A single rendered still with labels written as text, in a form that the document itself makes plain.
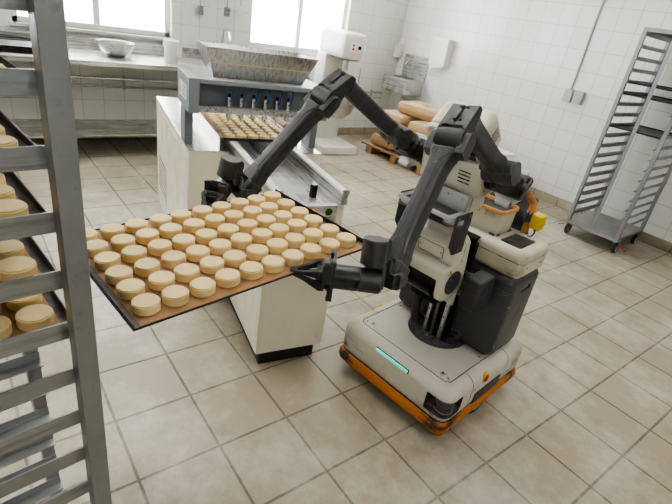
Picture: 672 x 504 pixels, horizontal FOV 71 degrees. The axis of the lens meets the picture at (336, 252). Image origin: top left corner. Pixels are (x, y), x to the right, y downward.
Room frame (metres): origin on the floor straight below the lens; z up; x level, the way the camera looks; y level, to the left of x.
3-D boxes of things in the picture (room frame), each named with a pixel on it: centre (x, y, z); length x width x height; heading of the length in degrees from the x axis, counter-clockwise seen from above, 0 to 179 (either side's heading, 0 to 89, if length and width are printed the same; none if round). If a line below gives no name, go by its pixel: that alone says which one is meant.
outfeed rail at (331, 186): (2.70, 0.49, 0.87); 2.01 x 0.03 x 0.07; 30
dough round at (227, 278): (0.83, 0.21, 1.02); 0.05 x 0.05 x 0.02
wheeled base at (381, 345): (1.88, -0.54, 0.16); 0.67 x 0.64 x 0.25; 137
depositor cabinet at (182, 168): (2.95, 0.80, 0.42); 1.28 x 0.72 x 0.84; 30
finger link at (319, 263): (0.91, 0.05, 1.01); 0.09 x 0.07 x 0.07; 93
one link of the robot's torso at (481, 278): (1.71, -0.47, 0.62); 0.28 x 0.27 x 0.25; 47
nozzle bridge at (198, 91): (2.53, 0.56, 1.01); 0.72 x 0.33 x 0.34; 120
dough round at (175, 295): (0.74, 0.29, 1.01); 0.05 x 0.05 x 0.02
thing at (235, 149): (2.56, 0.75, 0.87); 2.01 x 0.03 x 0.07; 30
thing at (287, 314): (2.09, 0.31, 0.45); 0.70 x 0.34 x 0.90; 30
